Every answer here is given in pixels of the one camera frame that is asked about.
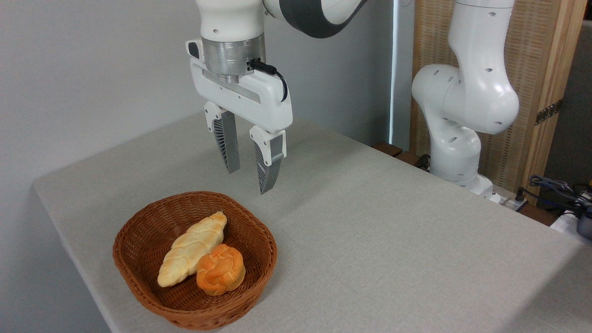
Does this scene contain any white vertical strip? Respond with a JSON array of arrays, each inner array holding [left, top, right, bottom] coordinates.
[[388, 0, 399, 145]]

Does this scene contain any grey tablecloth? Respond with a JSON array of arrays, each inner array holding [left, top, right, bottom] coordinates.
[[32, 111, 592, 333]]

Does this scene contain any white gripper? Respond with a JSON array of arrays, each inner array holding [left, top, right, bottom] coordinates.
[[186, 39, 293, 195]]

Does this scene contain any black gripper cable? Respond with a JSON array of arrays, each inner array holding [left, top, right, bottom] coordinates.
[[250, 59, 289, 102]]

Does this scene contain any dark metal hinge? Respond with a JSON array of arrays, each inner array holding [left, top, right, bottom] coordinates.
[[535, 99, 564, 125]]

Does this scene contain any brown woven wicker basket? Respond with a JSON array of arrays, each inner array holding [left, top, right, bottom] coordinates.
[[112, 191, 278, 331]]

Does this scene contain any long pale braided bread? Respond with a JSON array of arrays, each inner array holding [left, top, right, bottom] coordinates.
[[157, 211, 228, 288]]

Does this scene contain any wooden woven screen panel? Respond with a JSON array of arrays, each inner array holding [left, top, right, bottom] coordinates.
[[409, 0, 588, 204]]

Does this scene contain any round orange knotted bread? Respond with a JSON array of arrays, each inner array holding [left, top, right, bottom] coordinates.
[[196, 244, 246, 296]]

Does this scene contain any black and blue cable bundle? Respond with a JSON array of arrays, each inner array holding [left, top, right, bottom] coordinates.
[[529, 175, 592, 218]]

